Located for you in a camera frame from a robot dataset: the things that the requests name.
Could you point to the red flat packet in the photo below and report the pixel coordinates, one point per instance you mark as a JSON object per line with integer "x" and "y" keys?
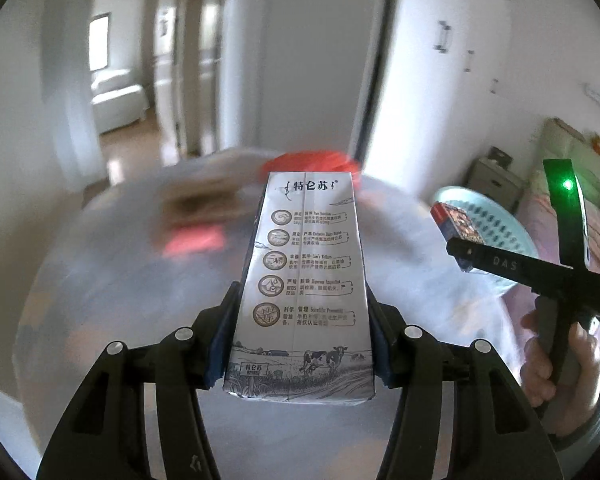
{"x": 195, "y": 240}

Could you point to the person's right forearm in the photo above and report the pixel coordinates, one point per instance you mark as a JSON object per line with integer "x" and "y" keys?
{"x": 595, "y": 420}

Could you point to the white milk carton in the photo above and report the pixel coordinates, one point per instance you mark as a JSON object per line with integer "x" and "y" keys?
{"x": 300, "y": 285}

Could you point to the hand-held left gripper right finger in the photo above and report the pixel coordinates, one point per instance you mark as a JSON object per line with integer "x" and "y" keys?
{"x": 382, "y": 345}

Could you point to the brown cardboard box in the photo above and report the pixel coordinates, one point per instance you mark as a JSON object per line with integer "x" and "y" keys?
{"x": 200, "y": 202}

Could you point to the white wardrobe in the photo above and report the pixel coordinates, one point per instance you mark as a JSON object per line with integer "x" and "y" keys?
{"x": 420, "y": 85}

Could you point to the orange plush toy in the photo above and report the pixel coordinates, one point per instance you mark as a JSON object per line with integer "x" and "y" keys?
{"x": 599, "y": 146}

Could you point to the bed with beige headboard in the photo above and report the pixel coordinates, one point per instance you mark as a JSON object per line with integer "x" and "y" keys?
{"x": 555, "y": 145}

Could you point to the person's right hand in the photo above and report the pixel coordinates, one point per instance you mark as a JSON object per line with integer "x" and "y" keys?
{"x": 587, "y": 375}

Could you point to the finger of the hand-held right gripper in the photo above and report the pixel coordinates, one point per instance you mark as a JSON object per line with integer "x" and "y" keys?
{"x": 467, "y": 255}

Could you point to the dark frame on nightstand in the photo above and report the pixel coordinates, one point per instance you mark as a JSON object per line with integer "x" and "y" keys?
{"x": 500, "y": 156}

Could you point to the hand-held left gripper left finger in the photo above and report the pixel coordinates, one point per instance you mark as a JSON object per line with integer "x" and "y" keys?
{"x": 220, "y": 340}

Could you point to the grey nightstand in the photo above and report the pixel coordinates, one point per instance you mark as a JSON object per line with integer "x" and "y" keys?
{"x": 495, "y": 180}

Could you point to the white sofa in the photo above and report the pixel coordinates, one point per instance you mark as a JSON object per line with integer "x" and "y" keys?
{"x": 117, "y": 102}

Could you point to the dark framed window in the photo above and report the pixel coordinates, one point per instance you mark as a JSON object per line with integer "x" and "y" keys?
{"x": 99, "y": 42}

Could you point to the blue and red box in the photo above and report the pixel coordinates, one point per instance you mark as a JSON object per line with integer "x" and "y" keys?
{"x": 455, "y": 222}

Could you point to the red plastic bag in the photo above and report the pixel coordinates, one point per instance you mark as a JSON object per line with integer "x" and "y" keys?
{"x": 310, "y": 160}

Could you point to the teal plastic basket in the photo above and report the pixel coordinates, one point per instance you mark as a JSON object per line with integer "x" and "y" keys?
{"x": 505, "y": 230}

